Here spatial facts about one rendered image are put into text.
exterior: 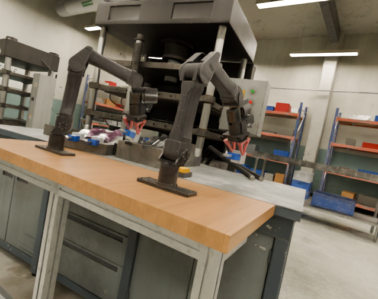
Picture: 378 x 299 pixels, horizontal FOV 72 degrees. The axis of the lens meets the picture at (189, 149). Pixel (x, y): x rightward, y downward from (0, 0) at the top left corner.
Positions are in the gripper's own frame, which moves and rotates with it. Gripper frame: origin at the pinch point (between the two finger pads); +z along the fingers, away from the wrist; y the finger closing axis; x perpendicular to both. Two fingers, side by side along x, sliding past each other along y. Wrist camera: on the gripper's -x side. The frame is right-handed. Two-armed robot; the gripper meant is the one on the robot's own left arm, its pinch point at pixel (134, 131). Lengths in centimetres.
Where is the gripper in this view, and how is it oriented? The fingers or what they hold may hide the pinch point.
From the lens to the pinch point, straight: 131.5
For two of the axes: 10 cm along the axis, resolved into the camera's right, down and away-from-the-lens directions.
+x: -5.2, 3.0, -8.0
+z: -1.3, 9.0, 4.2
